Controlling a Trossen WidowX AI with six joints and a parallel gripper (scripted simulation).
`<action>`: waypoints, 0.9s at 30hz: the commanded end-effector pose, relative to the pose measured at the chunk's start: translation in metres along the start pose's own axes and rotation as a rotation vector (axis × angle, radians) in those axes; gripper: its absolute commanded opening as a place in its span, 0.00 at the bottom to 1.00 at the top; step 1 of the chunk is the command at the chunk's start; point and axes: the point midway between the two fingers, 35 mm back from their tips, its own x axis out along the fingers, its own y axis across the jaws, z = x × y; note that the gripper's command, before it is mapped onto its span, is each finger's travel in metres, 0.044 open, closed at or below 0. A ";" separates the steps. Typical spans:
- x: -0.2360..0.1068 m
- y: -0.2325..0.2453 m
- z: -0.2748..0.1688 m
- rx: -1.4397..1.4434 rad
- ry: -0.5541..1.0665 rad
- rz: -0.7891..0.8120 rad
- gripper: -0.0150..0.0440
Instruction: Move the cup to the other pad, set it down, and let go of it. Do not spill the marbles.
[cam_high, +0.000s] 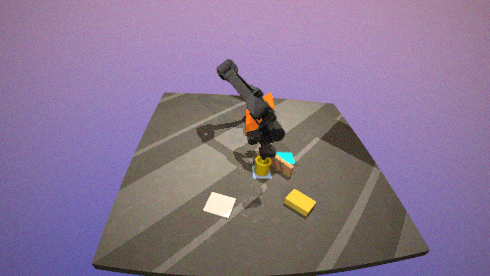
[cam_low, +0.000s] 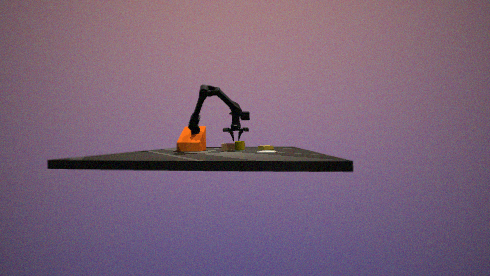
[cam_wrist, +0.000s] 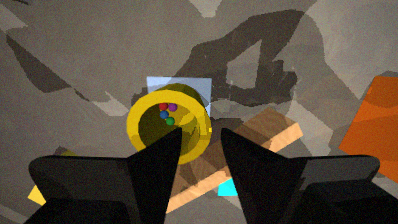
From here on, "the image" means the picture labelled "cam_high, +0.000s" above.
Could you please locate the yellow cube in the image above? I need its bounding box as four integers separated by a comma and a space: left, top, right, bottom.
284, 189, 316, 216

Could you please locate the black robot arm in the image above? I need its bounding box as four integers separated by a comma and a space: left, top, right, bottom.
216, 59, 285, 145

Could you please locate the yellow cup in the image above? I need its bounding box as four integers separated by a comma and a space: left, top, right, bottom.
254, 156, 272, 176

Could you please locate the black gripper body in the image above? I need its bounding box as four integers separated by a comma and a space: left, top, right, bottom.
260, 128, 276, 158

